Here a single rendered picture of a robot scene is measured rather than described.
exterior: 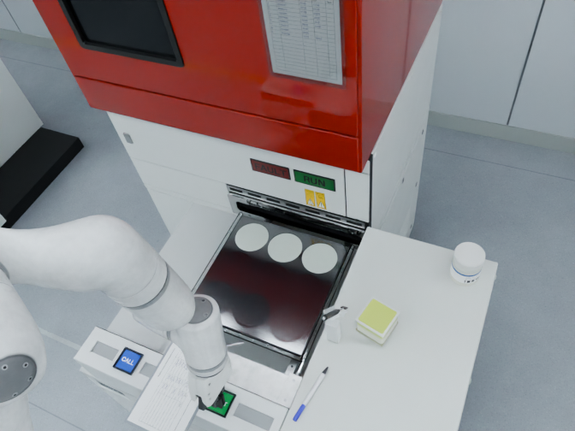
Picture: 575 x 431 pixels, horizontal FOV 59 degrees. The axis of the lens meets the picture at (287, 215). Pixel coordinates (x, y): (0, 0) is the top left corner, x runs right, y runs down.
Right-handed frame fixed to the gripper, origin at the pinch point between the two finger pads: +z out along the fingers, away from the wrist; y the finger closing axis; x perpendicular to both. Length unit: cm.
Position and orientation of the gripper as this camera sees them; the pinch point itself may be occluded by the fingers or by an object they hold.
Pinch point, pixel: (216, 398)
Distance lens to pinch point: 121.2
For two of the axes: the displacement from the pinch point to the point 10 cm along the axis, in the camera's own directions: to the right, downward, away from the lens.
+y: -4.3, 6.1, -6.7
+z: 0.3, 7.5, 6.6
